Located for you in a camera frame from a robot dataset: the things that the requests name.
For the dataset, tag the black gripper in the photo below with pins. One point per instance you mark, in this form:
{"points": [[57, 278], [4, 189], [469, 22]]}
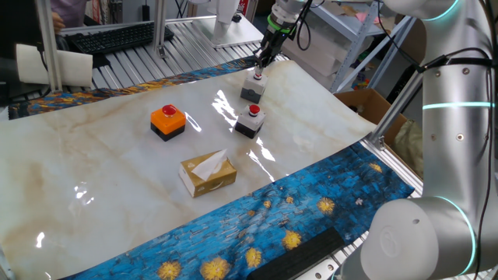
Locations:
{"points": [[276, 43]]}

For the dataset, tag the grey box red button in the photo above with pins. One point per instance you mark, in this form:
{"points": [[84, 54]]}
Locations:
{"points": [[253, 87]]}

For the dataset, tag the white box raised red button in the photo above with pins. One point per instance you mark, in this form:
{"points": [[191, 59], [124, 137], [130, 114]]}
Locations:
{"points": [[251, 120]]}

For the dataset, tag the orange box red mushroom button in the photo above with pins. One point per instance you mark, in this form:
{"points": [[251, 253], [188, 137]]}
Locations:
{"points": [[167, 122]]}

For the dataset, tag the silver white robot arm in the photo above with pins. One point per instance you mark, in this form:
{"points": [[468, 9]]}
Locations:
{"points": [[447, 155]]}

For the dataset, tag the bystander bare hand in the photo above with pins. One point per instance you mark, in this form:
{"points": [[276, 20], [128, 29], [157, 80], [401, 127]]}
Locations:
{"points": [[57, 22]]}

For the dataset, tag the white foam packing block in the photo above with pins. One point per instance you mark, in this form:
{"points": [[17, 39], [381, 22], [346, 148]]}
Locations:
{"points": [[315, 50]]}

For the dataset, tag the grey metal shelf rack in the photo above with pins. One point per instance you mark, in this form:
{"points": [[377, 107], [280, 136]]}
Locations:
{"points": [[354, 31]]}

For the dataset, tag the colourful small toy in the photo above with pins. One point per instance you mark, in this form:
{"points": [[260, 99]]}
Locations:
{"points": [[360, 83]]}

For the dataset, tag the brown cardboard box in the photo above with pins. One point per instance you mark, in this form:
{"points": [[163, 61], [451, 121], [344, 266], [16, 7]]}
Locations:
{"points": [[365, 103]]}

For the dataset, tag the white tissue sheet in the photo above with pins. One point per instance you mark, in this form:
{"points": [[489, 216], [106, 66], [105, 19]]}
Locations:
{"points": [[208, 165]]}

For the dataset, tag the gold tissue box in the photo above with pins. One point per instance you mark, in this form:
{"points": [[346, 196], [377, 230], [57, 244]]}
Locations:
{"points": [[218, 179]]}

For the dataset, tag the black computer keyboard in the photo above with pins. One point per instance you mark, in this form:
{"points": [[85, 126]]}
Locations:
{"points": [[113, 37]]}

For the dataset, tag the blue starry painting cloth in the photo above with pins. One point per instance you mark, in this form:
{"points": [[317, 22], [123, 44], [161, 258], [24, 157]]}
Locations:
{"points": [[272, 221]]}

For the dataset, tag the olive cloth bag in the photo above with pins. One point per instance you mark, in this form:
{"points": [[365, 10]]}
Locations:
{"points": [[408, 145]]}

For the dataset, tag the white paper roll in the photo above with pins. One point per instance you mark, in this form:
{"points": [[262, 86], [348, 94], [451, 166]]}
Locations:
{"points": [[74, 68]]}

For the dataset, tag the purple shirt bystander torso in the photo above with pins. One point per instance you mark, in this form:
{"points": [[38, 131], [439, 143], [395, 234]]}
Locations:
{"points": [[72, 9]]}

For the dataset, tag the marble pattern mat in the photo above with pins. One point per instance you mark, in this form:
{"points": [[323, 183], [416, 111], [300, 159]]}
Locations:
{"points": [[97, 175]]}

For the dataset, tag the grey metal base plate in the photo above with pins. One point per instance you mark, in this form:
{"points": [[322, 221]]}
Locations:
{"points": [[233, 37]]}

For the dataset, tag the white pedestal column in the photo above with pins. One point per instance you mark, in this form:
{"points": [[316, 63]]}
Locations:
{"points": [[225, 11]]}

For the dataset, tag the aluminium profile post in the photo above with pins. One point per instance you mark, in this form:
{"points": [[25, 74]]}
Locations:
{"points": [[160, 27], [48, 46]]}

